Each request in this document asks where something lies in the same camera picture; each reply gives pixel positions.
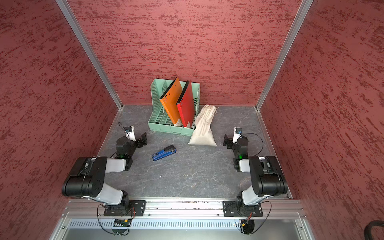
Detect beige cloth drawstring bag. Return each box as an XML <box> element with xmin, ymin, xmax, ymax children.
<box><xmin>188</xmin><ymin>105</ymin><xmax>217</xmax><ymax>146</ymax></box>

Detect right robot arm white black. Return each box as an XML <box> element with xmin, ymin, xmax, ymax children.
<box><xmin>223</xmin><ymin>133</ymin><xmax>288</xmax><ymax>217</ymax></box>

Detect green plastic file organizer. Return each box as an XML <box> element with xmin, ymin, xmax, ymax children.
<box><xmin>148</xmin><ymin>79</ymin><xmax>195</xmax><ymax>137</ymax></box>

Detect blue black stapler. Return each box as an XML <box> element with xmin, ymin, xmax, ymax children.
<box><xmin>152</xmin><ymin>145</ymin><xmax>177</xmax><ymax>162</ymax></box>

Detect orange folder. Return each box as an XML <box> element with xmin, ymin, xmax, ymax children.
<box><xmin>160</xmin><ymin>78</ymin><xmax>182</xmax><ymax>127</ymax></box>

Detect red folder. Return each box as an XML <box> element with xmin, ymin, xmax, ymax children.
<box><xmin>177</xmin><ymin>81</ymin><xmax>195</xmax><ymax>128</ymax></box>

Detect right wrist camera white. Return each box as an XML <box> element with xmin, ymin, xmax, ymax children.
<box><xmin>233</xmin><ymin>127</ymin><xmax>243</xmax><ymax>143</ymax></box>

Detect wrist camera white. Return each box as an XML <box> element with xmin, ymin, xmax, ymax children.
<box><xmin>124</xmin><ymin>126</ymin><xmax>136</xmax><ymax>142</ymax></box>
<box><xmin>233</xmin><ymin>127</ymin><xmax>243</xmax><ymax>143</ymax></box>

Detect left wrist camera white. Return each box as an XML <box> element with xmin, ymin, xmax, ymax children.
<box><xmin>124</xmin><ymin>126</ymin><xmax>136</xmax><ymax>142</ymax></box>

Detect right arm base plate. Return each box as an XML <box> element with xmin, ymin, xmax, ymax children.
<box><xmin>222</xmin><ymin>201</ymin><xmax>263</xmax><ymax>217</ymax></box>

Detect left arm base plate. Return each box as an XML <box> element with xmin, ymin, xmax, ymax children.
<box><xmin>104</xmin><ymin>200</ymin><xmax>147</xmax><ymax>217</ymax></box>

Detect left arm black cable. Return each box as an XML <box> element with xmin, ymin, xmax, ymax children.
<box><xmin>96</xmin><ymin>203</ymin><xmax>136</xmax><ymax>237</ymax></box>

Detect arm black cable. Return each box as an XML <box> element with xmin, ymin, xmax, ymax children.
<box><xmin>239</xmin><ymin>200</ymin><xmax>273</xmax><ymax>235</ymax></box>
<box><xmin>96</xmin><ymin>203</ymin><xmax>136</xmax><ymax>237</ymax></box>

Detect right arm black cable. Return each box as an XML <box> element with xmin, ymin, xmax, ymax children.
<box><xmin>239</xmin><ymin>200</ymin><xmax>273</xmax><ymax>235</ymax></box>

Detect aluminium mounting rail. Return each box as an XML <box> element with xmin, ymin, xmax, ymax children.
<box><xmin>61</xmin><ymin>197</ymin><xmax>307</xmax><ymax>220</ymax></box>

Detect left corner aluminium post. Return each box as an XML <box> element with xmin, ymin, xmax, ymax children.
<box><xmin>56</xmin><ymin>0</ymin><xmax>124</xmax><ymax>111</ymax></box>

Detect corner aluminium post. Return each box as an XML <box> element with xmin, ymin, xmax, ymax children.
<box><xmin>56</xmin><ymin>0</ymin><xmax>124</xmax><ymax>111</ymax></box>
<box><xmin>256</xmin><ymin>0</ymin><xmax>314</xmax><ymax>112</ymax></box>

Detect right corner aluminium post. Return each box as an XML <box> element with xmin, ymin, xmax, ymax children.
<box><xmin>256</xmin><ymin>0</ymin><xmax>314</xmax><ymax>112</ymax></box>

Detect black hose at corner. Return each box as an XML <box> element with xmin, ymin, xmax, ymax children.
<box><xmin>364</xmin><ymin>220</ymin><xmax>384</xmax><ymax>240</ymax></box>

